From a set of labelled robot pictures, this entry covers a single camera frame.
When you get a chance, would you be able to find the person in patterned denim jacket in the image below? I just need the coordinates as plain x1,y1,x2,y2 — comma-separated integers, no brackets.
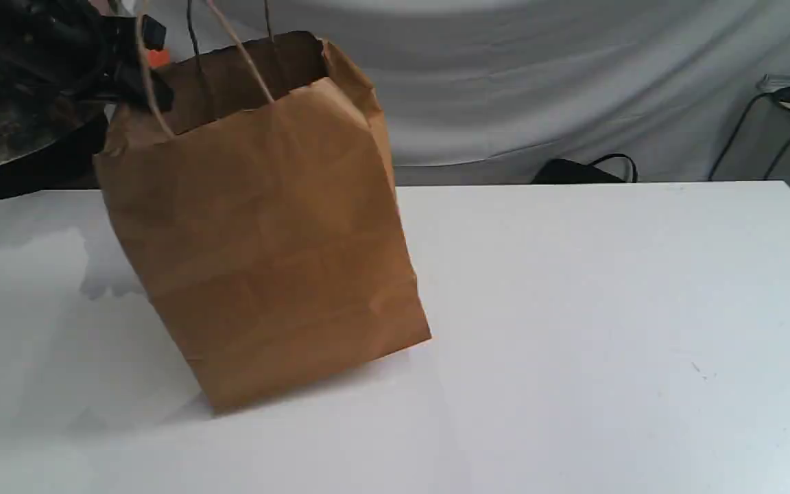
0,7,108,200

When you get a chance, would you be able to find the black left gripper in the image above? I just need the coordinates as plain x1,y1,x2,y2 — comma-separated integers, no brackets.
73,14,173,113

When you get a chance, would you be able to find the black pouch behind table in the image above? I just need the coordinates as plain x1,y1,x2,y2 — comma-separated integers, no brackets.
530,153,639,185

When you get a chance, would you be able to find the clear tube with orange cap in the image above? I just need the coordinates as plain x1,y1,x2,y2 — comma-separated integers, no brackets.
145,48,171,69

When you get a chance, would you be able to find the brown paper bag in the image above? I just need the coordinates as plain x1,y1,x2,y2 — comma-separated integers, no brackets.
95,2,431,414

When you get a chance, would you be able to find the white backdrop cloth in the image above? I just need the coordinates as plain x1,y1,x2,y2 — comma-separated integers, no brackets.
121,0,790,187

